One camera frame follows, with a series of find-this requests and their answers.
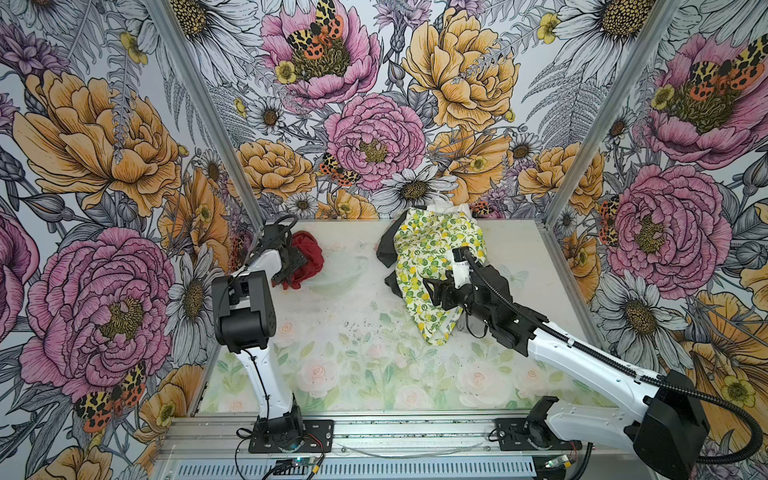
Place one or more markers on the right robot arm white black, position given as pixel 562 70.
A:
pixel 658 417

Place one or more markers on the white cloth at back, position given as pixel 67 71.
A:
pixel 447 207

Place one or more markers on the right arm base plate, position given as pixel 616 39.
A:
pixel 518 434

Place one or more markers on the white ventilated cable duct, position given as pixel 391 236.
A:
pixel 368 468

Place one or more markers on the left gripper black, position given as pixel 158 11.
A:
pixel 298 260

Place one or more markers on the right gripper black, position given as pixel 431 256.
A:
pixel 446 286

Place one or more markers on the dark red cloth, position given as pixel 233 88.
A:
pixel 305 243

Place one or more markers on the right aluminium corner post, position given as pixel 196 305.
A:
pixel 650 36

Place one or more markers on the dark grey cloth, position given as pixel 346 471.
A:
pixel 386 253

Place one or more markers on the aluminium corner post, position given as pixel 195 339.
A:
pixel 650 36
pixel 184 62

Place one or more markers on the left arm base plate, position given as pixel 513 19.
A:
pixel 285 436

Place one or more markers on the lemon print cloth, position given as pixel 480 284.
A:
pixel 425 244

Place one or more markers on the aluminium front rail frame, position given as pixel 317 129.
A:
pixel 378 435

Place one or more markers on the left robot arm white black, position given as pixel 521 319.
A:
pixel 245 321

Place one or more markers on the left aluminium corner post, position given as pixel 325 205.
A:
pixel 184 62

